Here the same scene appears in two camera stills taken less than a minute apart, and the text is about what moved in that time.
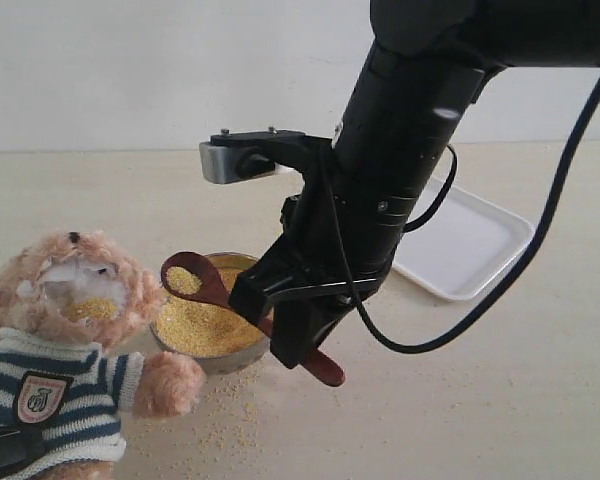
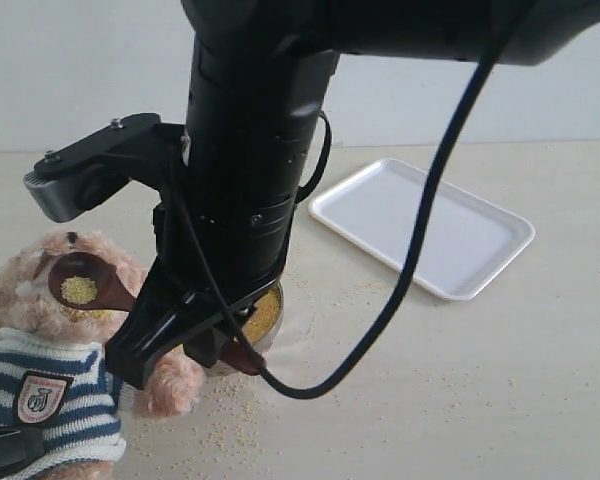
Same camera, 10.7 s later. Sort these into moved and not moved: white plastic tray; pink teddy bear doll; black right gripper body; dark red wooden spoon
Moved: dark red wooden spoon; black right gripper body
Not moved: white plastic tray; pink teddy bear doll
